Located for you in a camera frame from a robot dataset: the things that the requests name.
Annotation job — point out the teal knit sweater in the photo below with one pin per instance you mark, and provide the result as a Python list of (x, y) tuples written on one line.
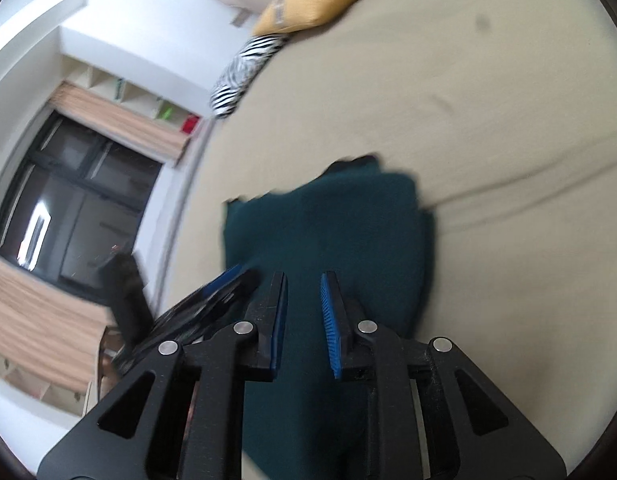
[(338, 225)]

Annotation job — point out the dark window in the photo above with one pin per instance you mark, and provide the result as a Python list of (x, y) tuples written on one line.
[(78, 210)]

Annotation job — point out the grey wall socket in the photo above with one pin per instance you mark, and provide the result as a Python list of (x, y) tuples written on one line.
[(239, 17)]

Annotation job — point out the green box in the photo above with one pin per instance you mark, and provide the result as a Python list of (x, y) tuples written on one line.
[(165, 111)]

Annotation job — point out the white wall shelf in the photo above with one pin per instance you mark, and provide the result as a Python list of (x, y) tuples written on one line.
[(133, 95)]

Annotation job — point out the bed with beige sheet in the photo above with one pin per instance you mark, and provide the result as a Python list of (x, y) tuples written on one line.
[(463, 110)]

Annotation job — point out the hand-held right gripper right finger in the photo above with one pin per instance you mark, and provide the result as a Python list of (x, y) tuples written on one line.
[(331, 330)]

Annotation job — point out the beige striped curtain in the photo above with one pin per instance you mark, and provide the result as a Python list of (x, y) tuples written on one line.
[(123, 122), (43, 325)]

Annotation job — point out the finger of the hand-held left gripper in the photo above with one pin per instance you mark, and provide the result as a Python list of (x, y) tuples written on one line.
[(223, 282)]

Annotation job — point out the zebra striped pillow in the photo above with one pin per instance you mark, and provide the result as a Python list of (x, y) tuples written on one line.
[(243, 72)]

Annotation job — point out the red box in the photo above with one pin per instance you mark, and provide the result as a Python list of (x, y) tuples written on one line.
[(190, 125)]

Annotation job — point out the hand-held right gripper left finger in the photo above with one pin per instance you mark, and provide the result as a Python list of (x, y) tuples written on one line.
[(281, 332)]

